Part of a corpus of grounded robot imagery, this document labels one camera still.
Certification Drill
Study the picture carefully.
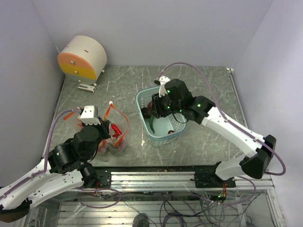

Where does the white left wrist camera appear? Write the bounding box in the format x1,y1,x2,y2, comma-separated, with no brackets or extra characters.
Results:
80,105,100,125

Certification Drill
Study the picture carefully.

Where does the cream round drawer cabinet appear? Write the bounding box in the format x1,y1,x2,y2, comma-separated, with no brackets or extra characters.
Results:
57,35,107,85

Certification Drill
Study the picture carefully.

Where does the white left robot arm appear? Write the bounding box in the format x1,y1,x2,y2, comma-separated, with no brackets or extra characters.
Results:
0,120,110,222

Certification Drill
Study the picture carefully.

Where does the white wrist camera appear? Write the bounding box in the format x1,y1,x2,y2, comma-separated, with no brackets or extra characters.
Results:
80,105,100,125
154,76,170,97

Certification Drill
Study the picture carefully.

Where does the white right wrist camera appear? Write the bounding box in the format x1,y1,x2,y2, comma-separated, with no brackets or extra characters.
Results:
154,76,170,97

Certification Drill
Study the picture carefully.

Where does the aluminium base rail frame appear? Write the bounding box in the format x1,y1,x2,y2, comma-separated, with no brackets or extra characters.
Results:
21,166,285,227

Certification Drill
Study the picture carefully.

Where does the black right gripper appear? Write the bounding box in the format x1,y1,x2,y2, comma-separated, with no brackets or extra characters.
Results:
150,90,183,119

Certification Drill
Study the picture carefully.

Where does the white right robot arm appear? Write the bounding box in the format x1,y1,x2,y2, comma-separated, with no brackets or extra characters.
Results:
150,76,276,187

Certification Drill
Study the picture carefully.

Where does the clear zip bag orange zipper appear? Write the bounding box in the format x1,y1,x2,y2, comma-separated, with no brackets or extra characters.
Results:
63,106,110,159

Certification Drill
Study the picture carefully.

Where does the light blue plastic basket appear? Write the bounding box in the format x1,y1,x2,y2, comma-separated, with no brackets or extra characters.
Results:
135,87,187,147

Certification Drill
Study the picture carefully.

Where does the small white metal bracket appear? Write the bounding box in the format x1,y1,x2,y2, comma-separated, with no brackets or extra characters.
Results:
78,83,97,93

